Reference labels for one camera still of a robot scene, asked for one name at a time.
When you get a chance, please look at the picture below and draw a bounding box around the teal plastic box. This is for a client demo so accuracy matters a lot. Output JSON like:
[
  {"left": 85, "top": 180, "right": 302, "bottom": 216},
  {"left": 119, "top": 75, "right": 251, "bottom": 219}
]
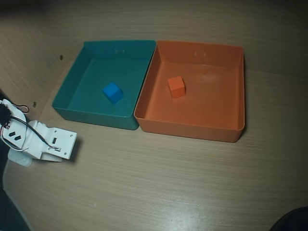
[{"left": 51, "top": 39, "right": 157, "bottom": 131}]

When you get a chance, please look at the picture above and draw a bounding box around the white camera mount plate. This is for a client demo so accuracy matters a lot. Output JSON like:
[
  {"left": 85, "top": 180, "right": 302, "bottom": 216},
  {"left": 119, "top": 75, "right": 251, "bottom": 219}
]
[{"left": 39, "top": 127, "right": 78, "bottom": 161}]

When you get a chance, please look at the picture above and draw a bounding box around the black camera cable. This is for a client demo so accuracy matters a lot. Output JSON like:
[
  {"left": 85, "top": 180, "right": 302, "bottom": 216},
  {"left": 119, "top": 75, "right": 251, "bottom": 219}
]
[{"left": 0, "top": 116, "right": 57, "bottom": 149}]

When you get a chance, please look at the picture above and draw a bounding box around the black round object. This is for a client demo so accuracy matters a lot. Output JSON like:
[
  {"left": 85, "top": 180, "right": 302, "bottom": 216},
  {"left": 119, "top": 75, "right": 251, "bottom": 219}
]
[{"left": 271, "top": 206, "right": 308, "bottom": 231}]

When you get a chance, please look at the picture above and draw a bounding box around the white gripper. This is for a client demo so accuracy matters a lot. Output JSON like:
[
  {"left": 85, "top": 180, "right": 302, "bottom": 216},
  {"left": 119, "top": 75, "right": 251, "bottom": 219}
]
[{"left": 0, "top": 117, "right": 64, "bottom": 163}]

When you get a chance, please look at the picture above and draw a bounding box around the translucent white robot base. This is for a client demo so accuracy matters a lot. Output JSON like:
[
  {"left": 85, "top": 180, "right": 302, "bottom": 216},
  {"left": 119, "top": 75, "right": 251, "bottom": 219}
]
[{"left": 8, "top": 149, "right": 34, "bottom": 168}]

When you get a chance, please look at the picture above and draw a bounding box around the orange cube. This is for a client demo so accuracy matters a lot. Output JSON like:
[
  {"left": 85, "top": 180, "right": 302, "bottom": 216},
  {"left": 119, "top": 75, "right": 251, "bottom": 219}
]
[{"left": 167, "top": 76, "right": 186, "bottom": 99}]

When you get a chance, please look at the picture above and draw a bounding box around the orange plastic box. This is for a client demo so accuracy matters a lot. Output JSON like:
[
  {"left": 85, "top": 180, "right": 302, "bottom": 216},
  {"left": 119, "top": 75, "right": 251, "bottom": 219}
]
[{"left": 133, "top": 40, "right": 246, "bottom": 143}]

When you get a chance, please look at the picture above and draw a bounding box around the blue cube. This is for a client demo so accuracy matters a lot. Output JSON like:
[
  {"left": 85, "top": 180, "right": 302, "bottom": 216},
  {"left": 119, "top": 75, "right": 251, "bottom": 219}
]
[{"left": 103, "top": 82, "right": 124, "bottom": 104}]

